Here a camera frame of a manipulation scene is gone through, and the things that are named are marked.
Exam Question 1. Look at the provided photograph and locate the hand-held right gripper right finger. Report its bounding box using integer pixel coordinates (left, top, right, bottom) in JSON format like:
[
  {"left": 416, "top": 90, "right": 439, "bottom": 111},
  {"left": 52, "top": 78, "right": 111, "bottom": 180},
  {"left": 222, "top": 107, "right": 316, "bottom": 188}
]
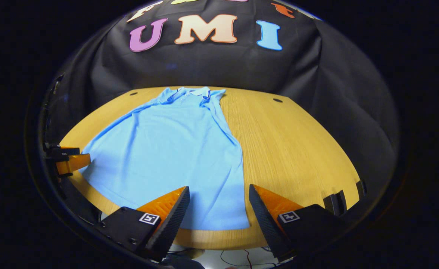
[{"left": 248, "top": 184, "right": 350, "bottom": 262}]

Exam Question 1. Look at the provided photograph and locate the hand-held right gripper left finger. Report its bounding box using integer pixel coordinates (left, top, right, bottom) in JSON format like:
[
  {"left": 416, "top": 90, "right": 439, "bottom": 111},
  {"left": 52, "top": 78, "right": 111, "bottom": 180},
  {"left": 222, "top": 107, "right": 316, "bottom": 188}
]
[{"left": 99, "top": 186, "right": 190, "bottom": 261}]

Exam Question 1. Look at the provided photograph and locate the light blue T-shirt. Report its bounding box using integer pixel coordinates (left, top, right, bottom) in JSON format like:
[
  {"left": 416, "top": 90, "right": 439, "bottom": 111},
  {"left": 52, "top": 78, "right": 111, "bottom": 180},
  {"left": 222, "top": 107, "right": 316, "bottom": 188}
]
[{"left": 78, "top": 87, "right": 250, "bottom": 231}]

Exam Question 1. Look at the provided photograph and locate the black backdrop cloth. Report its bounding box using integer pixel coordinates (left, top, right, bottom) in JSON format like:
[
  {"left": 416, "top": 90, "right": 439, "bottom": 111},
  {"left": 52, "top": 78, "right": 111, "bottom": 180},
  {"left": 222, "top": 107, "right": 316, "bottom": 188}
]
[{"left": 42, "top": 0, "right": 401, "bottom": 210}]

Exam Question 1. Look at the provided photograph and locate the thin black cable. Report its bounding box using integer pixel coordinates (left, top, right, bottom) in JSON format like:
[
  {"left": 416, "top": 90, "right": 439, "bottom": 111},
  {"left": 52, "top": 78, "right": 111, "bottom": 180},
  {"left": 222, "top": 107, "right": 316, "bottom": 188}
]
[{"left": 219, "top": 250, "right": 280, "bottom": 268}]

